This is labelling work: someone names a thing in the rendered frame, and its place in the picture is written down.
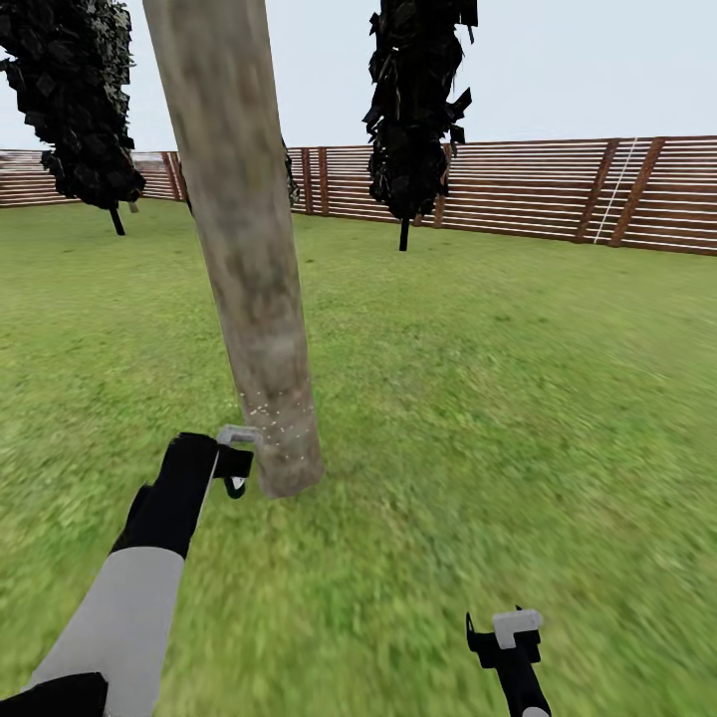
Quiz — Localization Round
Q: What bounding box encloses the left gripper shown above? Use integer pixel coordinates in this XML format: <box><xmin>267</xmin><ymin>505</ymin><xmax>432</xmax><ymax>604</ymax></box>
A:
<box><xmin>216</xmin><ymin>448</ymin><xmax>253</xmax><ymax>478</ymax></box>

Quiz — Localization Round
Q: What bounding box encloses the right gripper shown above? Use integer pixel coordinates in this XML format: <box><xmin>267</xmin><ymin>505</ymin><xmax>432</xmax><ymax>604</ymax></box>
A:
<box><xmin>467</xmin><ymin>628</ymin><xmax>541</xmax><ymax>681</ymax></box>

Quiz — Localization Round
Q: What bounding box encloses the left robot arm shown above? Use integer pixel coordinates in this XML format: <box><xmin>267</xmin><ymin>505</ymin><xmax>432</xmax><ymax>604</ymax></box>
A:
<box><xmin>0</xmin><ymin>424</ymin><xmax>266</xmax><ymax>717</ymax></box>

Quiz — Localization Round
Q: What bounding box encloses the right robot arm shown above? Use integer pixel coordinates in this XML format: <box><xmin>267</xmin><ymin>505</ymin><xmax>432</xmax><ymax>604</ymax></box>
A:
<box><xmin>467</xmin><ymin>609</ymin><xmax>552</xmax><ymax>717</ymax></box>

